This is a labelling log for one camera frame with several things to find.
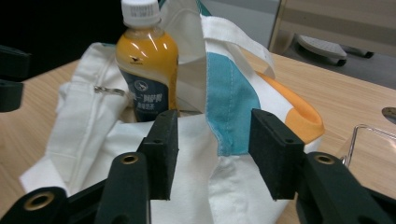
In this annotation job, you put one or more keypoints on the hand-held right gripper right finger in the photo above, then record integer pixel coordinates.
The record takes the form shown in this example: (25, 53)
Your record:
(277, 161)

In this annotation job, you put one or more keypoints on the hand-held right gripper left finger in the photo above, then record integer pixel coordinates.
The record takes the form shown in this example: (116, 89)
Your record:
(162, 155)

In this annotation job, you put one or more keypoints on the white tote bag colour patches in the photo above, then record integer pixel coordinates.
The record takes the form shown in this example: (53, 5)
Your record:
(230, 99)

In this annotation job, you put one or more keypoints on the orange drink bottle white cap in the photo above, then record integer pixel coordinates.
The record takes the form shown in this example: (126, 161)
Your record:
(146, 56)

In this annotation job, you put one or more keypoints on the clear plastic tray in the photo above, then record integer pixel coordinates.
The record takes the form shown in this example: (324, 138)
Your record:
(376, 137)

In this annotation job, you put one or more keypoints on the office chair base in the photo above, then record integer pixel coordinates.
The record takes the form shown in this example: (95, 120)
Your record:
(320, 46)

